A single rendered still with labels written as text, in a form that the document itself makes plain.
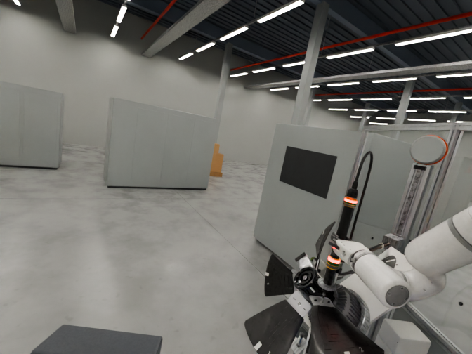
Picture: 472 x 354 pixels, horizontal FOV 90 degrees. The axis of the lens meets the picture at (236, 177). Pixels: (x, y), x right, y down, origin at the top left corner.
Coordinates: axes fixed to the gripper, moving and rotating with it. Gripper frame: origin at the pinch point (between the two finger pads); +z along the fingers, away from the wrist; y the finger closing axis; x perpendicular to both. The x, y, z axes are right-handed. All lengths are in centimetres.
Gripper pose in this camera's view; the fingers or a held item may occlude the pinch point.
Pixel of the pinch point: (340, 238)
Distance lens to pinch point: 102.2
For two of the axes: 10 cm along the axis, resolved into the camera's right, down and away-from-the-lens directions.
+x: 1.8, -9.6, -2.0
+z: -0.3, -2.1, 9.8
